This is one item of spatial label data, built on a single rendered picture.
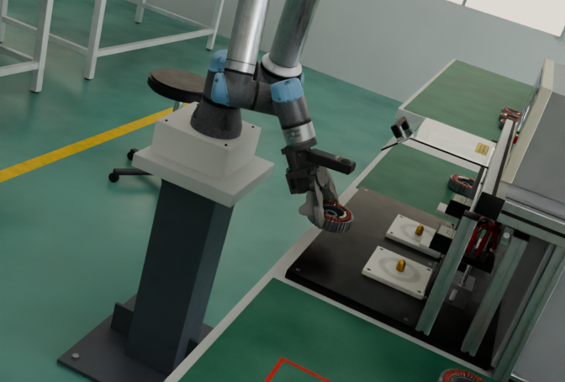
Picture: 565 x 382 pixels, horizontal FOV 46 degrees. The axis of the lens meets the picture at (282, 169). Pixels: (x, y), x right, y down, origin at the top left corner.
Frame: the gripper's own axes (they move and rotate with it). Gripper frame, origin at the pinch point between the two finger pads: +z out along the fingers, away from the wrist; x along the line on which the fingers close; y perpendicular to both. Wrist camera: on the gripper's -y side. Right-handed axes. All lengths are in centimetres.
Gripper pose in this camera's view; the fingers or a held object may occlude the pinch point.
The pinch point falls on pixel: (331, 218)
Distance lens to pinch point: 165.9
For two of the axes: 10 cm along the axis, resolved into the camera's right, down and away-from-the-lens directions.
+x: -3.7, 2.7, -8.9
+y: -8.8, 1.9, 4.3
